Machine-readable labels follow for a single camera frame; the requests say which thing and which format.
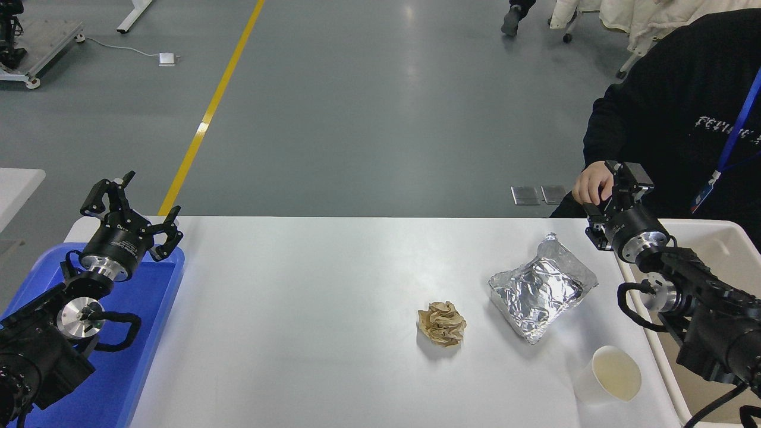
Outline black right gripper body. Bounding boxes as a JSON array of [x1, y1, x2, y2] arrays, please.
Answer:
[[585, 204, 668, 258]]

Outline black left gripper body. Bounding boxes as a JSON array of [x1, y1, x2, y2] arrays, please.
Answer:
[[82, 219, 156, 272]]

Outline silver foil tray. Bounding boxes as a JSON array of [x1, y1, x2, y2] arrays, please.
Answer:
[[489, 233, 599, 345]]

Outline white paper cup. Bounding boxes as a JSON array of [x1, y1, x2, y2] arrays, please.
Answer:
[[572, 345, 643, 406]]

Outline tan paper ball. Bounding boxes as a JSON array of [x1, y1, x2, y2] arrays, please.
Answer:
[[417, 301, 467, 348]]

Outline person's right hand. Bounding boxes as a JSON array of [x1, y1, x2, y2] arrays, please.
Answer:
[[571, 162, 617, 206]]

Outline seated person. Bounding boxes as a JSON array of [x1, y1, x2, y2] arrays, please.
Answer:
[[550, 8, 761, 250]]

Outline large pale plastic bin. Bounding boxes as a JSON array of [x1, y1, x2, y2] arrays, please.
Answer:
[[615, 219, 761, 428]]

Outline blue plastic tray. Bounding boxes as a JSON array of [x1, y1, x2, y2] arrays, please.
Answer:
[[0, 243, 186, 428]]

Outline white side table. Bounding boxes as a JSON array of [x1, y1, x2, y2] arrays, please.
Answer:
[[0, 168, 46, 234]]

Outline rolling chair base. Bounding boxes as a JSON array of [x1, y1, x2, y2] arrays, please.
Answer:
[[562, 11, 586, 44]]

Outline white padded coat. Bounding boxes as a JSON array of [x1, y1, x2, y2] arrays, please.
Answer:
[[548, 0, 761, 57]]

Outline wheeled metal platform cart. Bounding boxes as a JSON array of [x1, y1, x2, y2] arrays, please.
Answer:
[[0, 19, 86, 90]]

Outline white table leg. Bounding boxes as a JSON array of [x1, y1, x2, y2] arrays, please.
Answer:
[[117, 0, 154, 34]]

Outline walking person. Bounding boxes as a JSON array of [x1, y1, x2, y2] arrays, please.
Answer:
[[501, 0, 537, 38]]

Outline black equipment on cart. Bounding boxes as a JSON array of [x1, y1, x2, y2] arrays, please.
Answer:
[[0, 0, 27, 71]]

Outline blue lanyard with badge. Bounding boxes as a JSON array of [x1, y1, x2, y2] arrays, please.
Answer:
[[691, 65, 761, 216]]

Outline white floor cable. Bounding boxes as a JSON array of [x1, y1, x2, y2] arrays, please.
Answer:
[[83, 37, 161, 59]]

